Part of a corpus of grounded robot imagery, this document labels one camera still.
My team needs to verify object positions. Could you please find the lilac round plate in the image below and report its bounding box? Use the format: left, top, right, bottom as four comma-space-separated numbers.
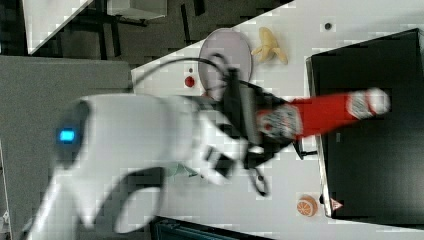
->
198, 28, 252, 100

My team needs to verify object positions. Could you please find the dark red strawberry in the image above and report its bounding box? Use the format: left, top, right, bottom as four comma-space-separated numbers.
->
184, 76, 195, 88

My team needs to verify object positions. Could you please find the black toaster oven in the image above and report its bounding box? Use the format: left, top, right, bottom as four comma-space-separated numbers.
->
306, 28, 424, 229

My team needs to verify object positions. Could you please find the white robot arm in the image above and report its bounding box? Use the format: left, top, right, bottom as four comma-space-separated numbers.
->
20, 68, 295, 240

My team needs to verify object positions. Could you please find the red ketchup bottle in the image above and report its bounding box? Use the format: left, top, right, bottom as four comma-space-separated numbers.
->
256, 88, 391, 141

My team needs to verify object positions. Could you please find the peeled banana toy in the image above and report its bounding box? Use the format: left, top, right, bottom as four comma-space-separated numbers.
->
251, 27, 288, 65

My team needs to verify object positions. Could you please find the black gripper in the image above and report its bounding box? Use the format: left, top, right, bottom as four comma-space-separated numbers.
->
213, 68, 301, 169

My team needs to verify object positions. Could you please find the orange slice toy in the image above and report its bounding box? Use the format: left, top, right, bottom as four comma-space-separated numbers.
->
296, 195, 318, 217

